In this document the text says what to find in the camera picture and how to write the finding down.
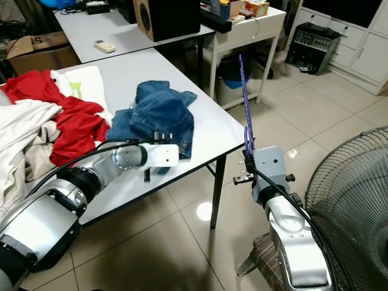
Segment grey table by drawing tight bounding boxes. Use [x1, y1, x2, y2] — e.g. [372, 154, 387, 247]
[53, 6, 216, 61]

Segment long black soundbar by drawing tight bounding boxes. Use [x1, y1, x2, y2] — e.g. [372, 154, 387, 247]
[200, 7, 232, 32]

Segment blue denim jeans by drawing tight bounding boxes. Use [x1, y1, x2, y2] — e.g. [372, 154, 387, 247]
[106, 80, 198, 159]

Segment open cardboard box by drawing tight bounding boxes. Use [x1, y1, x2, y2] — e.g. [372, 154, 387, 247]
[6, 32, 73, 76]

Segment blue plastic hanger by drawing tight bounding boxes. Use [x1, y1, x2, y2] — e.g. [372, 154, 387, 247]
[238, 53, 256, 158]

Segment large white table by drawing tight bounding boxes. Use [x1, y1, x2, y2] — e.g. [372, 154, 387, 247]
[0, 47, 246, 230]

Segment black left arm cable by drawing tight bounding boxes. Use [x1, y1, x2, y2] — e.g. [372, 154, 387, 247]
[24, 139, 149, 198]

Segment orange carton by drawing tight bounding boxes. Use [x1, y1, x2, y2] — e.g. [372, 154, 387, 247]
[244, 0, 270, 17]

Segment black speaker with wooden face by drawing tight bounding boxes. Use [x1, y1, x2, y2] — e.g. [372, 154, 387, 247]
[133, 0, 201, 42]

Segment beige garment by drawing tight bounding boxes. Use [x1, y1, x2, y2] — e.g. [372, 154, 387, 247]
[0, 130, 64, 219]

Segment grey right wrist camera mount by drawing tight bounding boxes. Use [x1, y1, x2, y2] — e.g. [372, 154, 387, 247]
[253, 145, 287, 204]

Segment blue ball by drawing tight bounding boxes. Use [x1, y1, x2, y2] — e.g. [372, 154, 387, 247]
[39, 0, 76, 10]

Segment chair with plaid cushion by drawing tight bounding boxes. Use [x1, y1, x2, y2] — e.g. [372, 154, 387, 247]
[236, 233, 286, 291]

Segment black television screen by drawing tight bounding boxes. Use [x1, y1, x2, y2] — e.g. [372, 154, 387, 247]
[303, 0, 388, 28]

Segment black wire guard fan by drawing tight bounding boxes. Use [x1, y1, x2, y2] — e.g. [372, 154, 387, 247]
[305, 126, 388, 291]

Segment black audio mixer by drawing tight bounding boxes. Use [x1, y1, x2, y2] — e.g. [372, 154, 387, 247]
[285, 22, 343, 75]

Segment black power adapter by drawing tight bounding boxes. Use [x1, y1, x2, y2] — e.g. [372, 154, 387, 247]
[85, 3, 111, 16]

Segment red garment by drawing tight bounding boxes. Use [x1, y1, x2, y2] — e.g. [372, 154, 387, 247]
[1, 70, 110, 167]

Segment white remote control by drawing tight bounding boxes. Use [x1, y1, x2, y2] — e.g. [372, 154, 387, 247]
[94, 39, 116, 53]

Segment white drawer cabinet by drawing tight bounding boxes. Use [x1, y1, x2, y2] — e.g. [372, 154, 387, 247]
[294, 0, 388, 95]

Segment crumpled white garment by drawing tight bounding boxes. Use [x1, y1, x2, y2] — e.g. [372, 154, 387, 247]
[0, 99, 64, 158]

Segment small white side table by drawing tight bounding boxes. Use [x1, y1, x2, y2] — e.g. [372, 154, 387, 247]
[203, 6, 287, 110]

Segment white shirt with green print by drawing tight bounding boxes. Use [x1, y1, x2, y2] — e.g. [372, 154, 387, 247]
[50, 65, 116, 122]

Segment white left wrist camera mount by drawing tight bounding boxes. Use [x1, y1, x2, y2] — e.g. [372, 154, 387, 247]
[147, 144, 179, 169]

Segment blue bin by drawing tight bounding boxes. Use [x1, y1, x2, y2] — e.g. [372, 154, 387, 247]
[218, 58, 249, 107]

